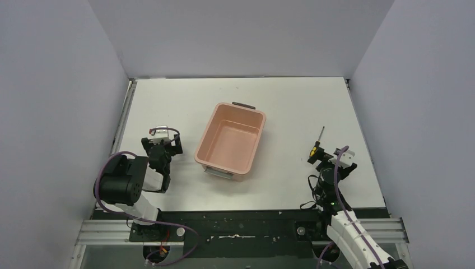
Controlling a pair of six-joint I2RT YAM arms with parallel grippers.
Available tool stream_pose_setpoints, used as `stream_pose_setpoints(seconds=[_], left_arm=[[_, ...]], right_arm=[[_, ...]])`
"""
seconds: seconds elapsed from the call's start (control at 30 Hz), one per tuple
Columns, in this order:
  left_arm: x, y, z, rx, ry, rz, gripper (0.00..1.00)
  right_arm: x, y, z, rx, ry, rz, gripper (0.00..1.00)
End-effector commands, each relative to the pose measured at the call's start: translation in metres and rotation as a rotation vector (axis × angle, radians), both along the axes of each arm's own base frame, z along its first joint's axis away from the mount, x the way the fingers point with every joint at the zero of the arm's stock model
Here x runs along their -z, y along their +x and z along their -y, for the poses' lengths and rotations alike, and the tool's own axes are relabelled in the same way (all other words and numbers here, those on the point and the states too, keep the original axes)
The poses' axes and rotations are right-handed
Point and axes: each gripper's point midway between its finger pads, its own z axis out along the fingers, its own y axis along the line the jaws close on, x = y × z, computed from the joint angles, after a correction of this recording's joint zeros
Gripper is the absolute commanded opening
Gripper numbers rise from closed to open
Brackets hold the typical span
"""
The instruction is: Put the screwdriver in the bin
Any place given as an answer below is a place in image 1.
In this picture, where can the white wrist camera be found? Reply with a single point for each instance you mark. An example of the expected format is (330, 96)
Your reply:
(160, 134)
(346, 158)

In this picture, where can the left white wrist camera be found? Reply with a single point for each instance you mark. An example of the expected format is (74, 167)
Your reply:
(160, 134)

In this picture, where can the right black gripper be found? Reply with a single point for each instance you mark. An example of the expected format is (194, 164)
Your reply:
(319, 156)

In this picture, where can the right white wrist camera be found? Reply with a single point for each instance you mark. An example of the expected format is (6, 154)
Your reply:
(346, 158)

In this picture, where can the black yellow screwdriver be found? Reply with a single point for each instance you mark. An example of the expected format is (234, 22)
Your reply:
(317, 142)

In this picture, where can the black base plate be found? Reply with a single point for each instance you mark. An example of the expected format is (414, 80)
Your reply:
(309, 241)

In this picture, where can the left side aluminium rail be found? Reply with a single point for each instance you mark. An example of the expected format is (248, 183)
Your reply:
(117, 139)

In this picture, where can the aluminium front rail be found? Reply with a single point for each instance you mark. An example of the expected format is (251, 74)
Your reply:
(116, 232)

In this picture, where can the aluminium rail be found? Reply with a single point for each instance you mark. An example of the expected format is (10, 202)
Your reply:
(117, 139)
(116, 232)

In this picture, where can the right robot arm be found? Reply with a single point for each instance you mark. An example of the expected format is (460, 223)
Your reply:
(338, 220)

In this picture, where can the pink plastic bin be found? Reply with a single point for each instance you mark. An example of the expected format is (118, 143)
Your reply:
(230, 140)

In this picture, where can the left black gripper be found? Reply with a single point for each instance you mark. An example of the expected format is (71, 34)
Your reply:
(162, 146)

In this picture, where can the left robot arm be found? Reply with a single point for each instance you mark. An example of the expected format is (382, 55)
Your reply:
(125, 177)

